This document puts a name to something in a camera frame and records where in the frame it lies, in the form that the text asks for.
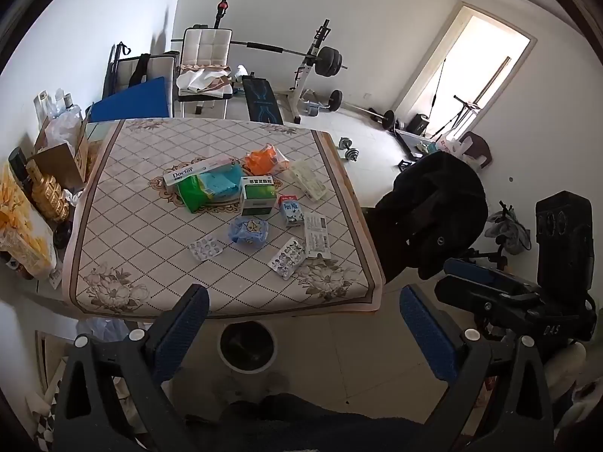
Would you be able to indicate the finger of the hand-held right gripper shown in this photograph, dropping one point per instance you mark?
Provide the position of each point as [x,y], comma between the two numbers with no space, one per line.
[471,292]
[473,270]

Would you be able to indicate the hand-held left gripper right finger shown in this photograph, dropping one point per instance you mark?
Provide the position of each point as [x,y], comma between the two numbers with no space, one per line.
[424,329]

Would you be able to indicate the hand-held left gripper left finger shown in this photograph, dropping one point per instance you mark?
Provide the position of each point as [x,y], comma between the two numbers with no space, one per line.
[184,327]

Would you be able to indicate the white trash bin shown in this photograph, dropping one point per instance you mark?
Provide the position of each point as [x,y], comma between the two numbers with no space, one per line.
[247,346]

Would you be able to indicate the white toothpaste box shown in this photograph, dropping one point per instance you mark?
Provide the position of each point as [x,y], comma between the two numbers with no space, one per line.
[198,172]

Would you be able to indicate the orange plastic bag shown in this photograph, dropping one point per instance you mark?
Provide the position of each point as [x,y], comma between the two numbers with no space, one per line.
[261,160]

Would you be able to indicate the person's right forearm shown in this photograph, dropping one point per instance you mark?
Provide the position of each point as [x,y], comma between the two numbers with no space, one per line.
[567,367]

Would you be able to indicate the grey cloth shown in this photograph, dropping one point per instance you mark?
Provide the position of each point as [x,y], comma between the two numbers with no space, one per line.
[506,230]

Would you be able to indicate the black jacket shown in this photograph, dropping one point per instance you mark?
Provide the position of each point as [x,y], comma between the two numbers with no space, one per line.
[438,207]

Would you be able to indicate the small silver blister pack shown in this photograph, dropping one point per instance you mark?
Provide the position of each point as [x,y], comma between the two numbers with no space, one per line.
[205,248]

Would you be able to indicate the floral checked tablecloth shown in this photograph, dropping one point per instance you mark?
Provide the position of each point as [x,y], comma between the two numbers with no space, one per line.
[141,226]

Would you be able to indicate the crumpled blue wrapper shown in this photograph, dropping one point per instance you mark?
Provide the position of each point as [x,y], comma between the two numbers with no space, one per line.
[247,231]

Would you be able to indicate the brown plastic stool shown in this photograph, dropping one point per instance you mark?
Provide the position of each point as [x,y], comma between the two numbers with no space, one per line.
[478,148]

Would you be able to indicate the large silver blister pack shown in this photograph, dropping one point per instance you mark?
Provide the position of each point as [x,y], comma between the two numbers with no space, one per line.
[287,259]

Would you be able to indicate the green plastic packet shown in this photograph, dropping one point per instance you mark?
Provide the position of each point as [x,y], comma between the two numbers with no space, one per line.
[191,195]

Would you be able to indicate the white paper leaflet box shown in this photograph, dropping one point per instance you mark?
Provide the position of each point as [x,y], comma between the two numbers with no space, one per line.
[315,235]

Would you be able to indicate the light blue tissue packet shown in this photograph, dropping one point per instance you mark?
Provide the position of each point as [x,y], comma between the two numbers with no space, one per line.
[219,184]

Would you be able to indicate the green and white medicine box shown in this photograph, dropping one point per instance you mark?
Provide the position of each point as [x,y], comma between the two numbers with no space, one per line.
[256,197]

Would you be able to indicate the black speaker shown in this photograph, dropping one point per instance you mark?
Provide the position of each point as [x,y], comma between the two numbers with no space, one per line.
[418,124]

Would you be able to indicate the small blue milk carton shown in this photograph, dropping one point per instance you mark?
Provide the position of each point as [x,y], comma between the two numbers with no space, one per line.
[291,212]

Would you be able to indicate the black music stand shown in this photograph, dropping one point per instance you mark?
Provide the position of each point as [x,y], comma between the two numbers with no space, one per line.
[466,108]

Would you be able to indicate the small dumbbell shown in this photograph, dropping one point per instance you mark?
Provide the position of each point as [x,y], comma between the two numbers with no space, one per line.
[349,149]

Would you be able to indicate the long floor barbell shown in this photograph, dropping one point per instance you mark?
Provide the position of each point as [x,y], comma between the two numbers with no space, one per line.
[386,120]

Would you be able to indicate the clear plastic tray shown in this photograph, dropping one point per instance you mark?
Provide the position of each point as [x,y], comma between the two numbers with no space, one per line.
[306,181]

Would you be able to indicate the yellow floral box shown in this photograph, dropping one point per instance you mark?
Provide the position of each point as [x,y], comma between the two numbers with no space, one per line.
[21,230]

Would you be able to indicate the golden bottle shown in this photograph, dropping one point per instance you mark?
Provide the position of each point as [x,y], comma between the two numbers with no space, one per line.
[47,193]

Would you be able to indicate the cardboard box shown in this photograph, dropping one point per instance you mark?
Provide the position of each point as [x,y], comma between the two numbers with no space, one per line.
[59,160]

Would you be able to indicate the clear plastic bag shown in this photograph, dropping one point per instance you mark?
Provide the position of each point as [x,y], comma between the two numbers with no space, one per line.
[63,129]

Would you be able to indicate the blue mat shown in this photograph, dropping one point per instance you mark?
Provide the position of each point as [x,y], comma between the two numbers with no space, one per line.
[132,101]

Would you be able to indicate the dark bottle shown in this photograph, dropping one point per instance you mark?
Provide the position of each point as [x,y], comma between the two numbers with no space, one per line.
[20,162]

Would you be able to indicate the black bench pad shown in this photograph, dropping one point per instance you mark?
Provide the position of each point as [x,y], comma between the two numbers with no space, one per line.
[261,99]

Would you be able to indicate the white and tan cloth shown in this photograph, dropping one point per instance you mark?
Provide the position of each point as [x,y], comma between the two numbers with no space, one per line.
[202,80]

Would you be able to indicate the barbell with black plates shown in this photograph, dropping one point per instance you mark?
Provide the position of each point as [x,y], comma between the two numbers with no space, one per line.
[327,59]

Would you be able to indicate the white folded chair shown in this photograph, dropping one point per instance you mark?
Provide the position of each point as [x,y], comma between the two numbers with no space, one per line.
[160,68]

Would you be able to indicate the white weight rack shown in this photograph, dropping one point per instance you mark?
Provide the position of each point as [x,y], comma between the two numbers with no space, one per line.
[306,70]

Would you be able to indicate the white padded chair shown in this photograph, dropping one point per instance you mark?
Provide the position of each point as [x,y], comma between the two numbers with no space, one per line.
[207,47]

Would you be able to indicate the red and black stick vacuum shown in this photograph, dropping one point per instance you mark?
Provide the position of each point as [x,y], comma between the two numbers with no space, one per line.
[220,9]

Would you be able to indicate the door frame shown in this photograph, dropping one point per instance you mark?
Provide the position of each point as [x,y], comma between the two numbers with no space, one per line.
[438,52]

